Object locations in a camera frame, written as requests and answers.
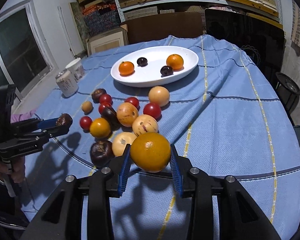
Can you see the blue checked tablecloth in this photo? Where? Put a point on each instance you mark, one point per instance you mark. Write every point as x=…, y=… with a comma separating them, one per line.
x=227, y=130

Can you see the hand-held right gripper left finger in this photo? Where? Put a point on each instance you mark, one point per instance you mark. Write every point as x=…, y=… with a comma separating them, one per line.
x=124, y=172

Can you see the beige drink can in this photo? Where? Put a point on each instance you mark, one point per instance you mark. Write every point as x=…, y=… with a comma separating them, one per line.
x=67, y=85

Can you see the small smooth orange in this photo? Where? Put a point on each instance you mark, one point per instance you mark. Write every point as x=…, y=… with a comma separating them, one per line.
x=100, y=127

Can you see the white paper cup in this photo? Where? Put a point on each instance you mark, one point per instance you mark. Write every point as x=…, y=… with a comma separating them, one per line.
x=76, y=70

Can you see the black panel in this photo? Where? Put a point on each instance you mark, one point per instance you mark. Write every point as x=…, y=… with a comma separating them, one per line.
x=245, y=37

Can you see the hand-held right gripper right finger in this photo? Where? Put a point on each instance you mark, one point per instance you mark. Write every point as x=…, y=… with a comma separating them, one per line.
x=176, y=175

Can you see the person's left hand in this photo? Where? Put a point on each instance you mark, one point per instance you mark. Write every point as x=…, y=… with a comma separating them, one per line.
x=19, y=172

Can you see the green marbled board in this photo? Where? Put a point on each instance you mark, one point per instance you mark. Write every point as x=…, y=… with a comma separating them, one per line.
x=78, y=22

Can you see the stack of yellow flat boxes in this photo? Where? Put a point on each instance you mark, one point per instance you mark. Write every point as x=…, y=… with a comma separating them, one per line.
x=250, y=1

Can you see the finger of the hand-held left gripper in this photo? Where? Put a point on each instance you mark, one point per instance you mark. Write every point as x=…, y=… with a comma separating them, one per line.
x=48, y=123
x=56, y=130

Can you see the white metal shelf rack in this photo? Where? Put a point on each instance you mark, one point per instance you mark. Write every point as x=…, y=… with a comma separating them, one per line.
x=116, y=2

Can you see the tan longan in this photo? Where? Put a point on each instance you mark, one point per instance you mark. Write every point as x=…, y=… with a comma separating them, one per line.
x=86, y=106

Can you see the aluminium framed window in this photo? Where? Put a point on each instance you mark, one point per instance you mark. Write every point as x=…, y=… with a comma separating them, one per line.
x=17, y=47

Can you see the pale yellow round fruit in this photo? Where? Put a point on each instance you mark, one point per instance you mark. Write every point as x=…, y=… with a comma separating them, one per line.
x=159, y=96

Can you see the brown cardboard box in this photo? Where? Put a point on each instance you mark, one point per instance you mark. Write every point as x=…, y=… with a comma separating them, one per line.
x=162, y=26

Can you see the white oval plate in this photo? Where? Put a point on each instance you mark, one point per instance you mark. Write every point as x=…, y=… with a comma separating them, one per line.
x=150, y=55

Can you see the red cherry tomato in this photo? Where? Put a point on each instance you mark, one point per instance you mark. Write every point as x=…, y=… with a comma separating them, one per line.
x=133, y=102
x=103, y=107
x=106, y=98
x=152, y=110
x=85, y=122

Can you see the black round stool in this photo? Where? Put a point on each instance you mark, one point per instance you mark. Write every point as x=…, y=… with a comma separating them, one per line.
x=287, y=87

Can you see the pale striped pepino melon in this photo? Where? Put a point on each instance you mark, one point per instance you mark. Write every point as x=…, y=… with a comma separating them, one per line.
x=127, y=114
x=145, y=125
x=120, y=143

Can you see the purple cloth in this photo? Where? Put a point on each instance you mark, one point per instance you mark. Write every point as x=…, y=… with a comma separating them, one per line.
x=22, y=117

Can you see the tangerine with green stem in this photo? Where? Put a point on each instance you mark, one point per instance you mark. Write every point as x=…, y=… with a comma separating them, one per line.
x=175, y=62
x=126, y=68

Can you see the dark water chestnut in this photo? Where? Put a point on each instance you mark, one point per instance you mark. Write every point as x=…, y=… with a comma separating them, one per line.
x=101, y=152
x=166, y=71
x=64, y=120
x=109, y=116
x=97, y=94
x=142, y=61

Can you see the stack of blue patterned boxes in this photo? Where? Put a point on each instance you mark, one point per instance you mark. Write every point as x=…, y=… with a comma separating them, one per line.
x=102, y=18

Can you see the large smooth orange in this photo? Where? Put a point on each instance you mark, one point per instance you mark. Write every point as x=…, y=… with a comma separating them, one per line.
x=150, y=152

